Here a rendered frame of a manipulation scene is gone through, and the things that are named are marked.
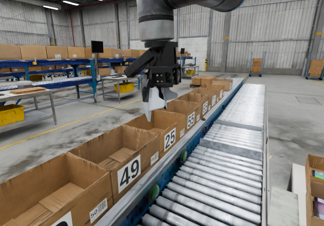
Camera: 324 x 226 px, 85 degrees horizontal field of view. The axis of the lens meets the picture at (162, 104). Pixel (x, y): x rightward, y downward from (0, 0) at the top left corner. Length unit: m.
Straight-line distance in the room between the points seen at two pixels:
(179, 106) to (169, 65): 1.37
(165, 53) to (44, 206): 0.79
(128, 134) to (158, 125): 0.40
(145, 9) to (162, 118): 1.11
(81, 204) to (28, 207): 0.32
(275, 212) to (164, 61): 0.93
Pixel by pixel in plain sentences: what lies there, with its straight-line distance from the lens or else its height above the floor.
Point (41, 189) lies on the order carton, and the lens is 0.99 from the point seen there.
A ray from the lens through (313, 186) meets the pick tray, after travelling 1.32.
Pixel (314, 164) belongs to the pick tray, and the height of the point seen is 0.78.
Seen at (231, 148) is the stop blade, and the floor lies 0.79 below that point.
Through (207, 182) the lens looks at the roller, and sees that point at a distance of 1.21.
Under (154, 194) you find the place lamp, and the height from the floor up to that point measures 0.81.
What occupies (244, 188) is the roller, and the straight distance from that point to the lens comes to 1.24.
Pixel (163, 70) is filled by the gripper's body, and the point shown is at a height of 1.45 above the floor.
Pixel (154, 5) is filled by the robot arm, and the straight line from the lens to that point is 0.47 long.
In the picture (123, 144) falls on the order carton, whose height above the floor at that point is 0.91.
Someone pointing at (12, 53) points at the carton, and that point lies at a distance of 5.37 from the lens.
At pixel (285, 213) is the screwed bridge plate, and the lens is 1.17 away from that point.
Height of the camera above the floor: 1.49
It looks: 16 degrees down
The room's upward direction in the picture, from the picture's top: straight up
